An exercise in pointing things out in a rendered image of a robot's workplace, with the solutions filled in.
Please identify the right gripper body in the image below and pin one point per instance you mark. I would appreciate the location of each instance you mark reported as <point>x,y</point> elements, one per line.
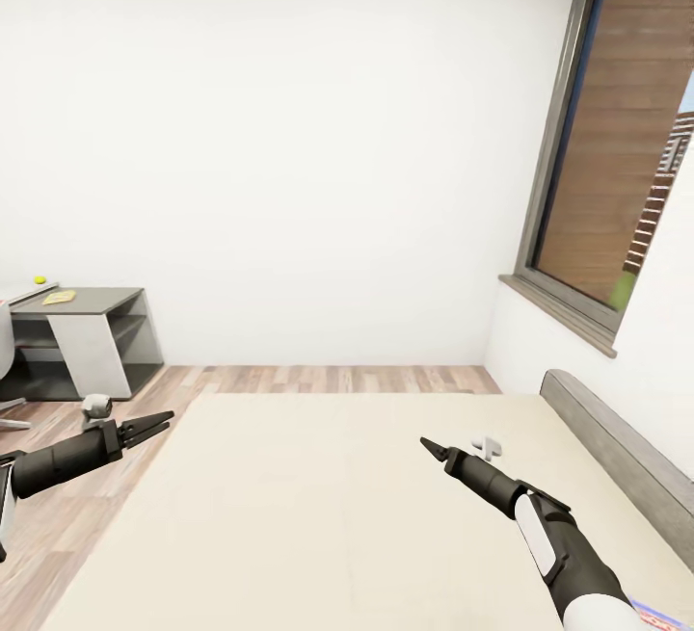
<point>473,471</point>

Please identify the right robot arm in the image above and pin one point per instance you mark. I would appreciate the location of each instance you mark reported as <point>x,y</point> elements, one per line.
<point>586,592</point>

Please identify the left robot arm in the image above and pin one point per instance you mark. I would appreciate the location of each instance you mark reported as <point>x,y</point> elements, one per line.
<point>24,474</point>

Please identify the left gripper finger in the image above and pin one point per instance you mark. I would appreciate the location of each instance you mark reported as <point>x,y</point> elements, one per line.
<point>146,435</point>
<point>132,427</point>

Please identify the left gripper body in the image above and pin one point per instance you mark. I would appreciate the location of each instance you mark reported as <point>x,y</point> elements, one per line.
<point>86,452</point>

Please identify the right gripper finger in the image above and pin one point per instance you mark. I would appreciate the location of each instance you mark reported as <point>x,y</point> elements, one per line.
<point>440,452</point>

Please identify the board game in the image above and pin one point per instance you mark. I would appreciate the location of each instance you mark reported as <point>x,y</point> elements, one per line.
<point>657,621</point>

